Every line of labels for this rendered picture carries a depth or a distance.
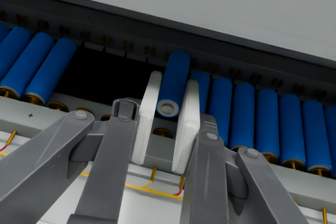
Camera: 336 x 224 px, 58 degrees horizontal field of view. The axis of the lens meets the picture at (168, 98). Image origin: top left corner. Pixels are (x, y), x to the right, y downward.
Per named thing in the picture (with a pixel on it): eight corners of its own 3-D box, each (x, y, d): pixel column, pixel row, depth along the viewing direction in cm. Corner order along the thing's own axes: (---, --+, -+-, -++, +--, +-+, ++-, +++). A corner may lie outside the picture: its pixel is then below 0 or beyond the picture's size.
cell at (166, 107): (194, 59, 25) (185, 111, 21) (180, 71, 27) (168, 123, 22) (178, 45, 25) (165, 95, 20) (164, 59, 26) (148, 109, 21)
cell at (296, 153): (293, 108, 28) (299, 173, 24) (274, 104, 28) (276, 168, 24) (303, 96, 26) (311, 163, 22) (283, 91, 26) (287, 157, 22)
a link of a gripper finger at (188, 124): (185, 122, 14) (200, 125, 14) (188, 77, 21) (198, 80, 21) (171, 174, 15) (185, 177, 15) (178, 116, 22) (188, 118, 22)
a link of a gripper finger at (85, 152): (124, 173, 13) (57, 158, 13) (139, 122, 18) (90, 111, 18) (130, 144, 13) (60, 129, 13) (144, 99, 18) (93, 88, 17)
